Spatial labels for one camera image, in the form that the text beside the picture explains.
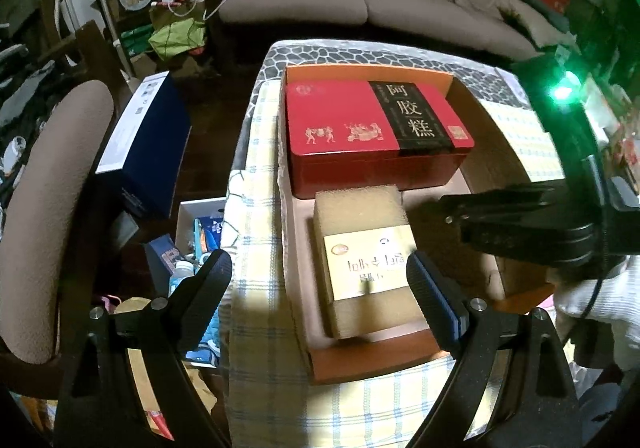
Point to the tan sponge with yellow label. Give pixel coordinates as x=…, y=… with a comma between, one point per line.
x=360, y=258

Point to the person's right hand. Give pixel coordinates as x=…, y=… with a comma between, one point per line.
x=605, y=318

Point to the orange cardboard box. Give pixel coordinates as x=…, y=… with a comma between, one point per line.
x=480, y=163

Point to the red gift box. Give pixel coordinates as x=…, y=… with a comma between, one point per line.
x=350, y=128

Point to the brown padded chair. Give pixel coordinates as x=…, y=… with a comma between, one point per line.
x=55, y=203

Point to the dark blue carton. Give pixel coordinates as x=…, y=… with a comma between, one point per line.
x=150, y=148

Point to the white open box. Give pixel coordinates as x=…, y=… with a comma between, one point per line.
x=200, y=218

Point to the yellow plaid tablecloth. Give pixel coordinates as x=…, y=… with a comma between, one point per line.
x=260, y=168

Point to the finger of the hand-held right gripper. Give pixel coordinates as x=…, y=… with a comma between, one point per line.
x=495, y=202
x=520, y=240

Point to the clear water bottle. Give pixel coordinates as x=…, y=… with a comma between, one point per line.
x=181, y=278

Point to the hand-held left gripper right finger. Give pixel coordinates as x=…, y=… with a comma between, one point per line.
x=435, y=298

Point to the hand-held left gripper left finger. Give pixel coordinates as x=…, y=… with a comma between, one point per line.
x=210, y=288

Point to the green bag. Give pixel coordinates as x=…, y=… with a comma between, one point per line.
x=175, y=38

